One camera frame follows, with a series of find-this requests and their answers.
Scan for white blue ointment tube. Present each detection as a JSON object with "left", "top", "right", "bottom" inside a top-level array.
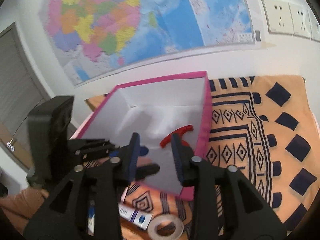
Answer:
[{"left": 118, "top": 203, "right": 153, "bottom": 230}]

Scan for red plastic toy hammer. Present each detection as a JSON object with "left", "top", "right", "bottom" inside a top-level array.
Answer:
[{"left": 159, "top": 125, "right": 194, "bottom": 148}]

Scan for grey tape roll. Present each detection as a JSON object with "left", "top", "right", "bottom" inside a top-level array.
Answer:
[{"left": 147, "top": 214, "right": 184, "bottom": 240}]

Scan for small blue white medicine box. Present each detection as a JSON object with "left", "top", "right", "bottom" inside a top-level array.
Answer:
[{"left": 88, "top": 204, "right": 95, "bottom": 236}]

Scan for person's left hand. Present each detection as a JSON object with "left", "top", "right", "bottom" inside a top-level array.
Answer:
[{"left": 1, "top": 187, "right": 49, "bottom": 234}]

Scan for pink cardboard box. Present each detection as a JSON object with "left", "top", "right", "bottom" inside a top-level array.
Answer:
[{"left": 74, "top": 71, "right": 212, "bottom": 200}]

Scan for grey door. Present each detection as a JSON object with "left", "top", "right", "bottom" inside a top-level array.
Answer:
[{"left": 1, "top": 23, "right": 50, "bottom": 171}]

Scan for orange patterned blanket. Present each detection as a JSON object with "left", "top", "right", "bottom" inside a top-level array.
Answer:
[{"left": 85, "top": 74, "right": 317, "bottom": 240}]

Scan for colourful wall map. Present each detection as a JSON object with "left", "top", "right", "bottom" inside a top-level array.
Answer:
[{"left": 39, "top": 0, "right": 263, "bottom": 86}]

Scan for white wall sockets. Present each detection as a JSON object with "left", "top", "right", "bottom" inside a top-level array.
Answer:
[{"left": 261, "top": 0, "right": 319, "bottom": 42}]

